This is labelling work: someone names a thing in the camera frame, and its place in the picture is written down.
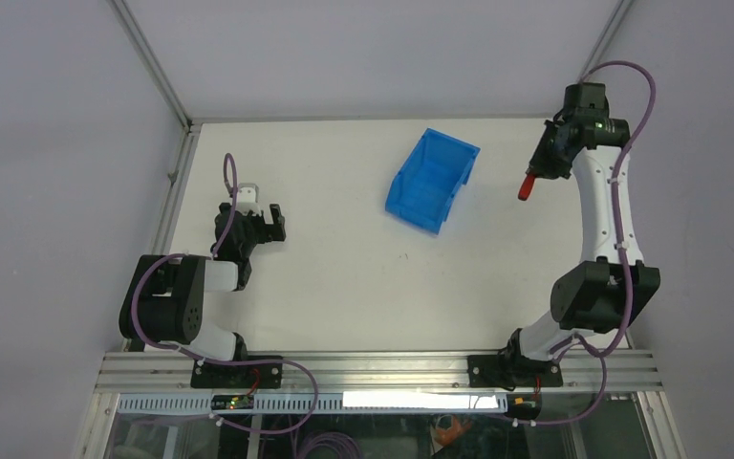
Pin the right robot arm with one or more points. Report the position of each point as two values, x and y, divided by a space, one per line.
611 284

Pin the blue plastic bin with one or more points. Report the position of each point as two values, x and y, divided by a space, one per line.
423 191

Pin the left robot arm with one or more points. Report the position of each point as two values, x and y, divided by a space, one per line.
164 305

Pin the orange object below table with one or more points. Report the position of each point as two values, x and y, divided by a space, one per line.
446 429

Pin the small green circuit board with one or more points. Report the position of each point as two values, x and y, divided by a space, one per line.
231 402

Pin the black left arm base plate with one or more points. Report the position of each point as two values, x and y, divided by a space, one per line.
235 374

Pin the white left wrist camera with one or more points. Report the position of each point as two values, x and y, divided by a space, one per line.
247 199

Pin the aluminium front rail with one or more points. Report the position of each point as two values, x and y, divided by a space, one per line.
419 371

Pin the white slotted cable duct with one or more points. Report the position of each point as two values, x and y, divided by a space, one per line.
347 402

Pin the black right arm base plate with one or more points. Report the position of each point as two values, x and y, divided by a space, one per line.
497 371

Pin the red handled screwdriver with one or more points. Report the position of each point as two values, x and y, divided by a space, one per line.
527 185

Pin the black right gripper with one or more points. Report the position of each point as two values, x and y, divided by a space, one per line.
539 164

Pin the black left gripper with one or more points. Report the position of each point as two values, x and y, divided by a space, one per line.
268 232

